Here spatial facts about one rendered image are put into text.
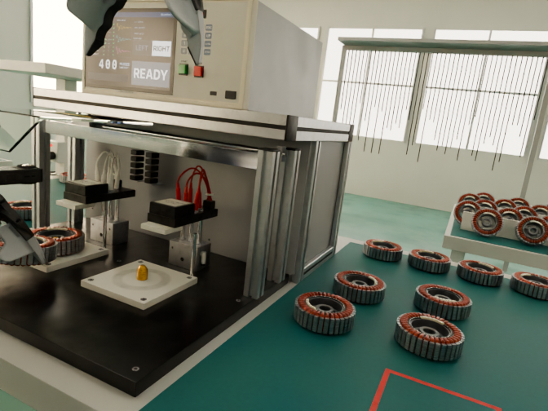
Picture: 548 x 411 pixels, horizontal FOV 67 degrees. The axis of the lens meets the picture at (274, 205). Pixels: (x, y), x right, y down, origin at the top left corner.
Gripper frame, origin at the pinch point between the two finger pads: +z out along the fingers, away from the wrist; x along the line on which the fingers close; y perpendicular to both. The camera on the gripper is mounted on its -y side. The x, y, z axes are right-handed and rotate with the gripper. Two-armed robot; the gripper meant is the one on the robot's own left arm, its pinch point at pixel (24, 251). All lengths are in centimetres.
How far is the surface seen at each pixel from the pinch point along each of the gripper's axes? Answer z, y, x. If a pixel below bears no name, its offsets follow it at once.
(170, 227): 1.7, -16.7, 20.9
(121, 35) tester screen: -26.9, -40.7, -2.4
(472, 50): 80, -377, 42
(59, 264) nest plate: 5.7, -3.3, 2.0
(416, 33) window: 143, -658, -62
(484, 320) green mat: 29, -38, 78
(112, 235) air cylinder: 12.2, -18.9, -2.3
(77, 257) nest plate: 7.8, -7.4, 1.4
